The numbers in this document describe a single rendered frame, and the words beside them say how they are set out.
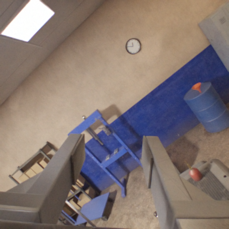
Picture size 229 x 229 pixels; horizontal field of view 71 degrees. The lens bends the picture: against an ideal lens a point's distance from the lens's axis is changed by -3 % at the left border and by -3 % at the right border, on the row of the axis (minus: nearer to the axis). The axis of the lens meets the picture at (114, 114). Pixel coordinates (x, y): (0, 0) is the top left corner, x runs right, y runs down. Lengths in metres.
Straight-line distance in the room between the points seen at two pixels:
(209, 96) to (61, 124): 3.25
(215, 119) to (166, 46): 1.78
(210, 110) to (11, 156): 4.88
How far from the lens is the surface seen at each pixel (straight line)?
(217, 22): 3.75
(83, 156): 0.16
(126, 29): 3.83
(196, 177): 1.19
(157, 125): 4.07
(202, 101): 3.44
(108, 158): 3.75
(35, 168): 4.57
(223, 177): 1.17
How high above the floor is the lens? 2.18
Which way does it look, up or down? 11 degrees down
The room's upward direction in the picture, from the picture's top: 41 degrees counter-clockwise
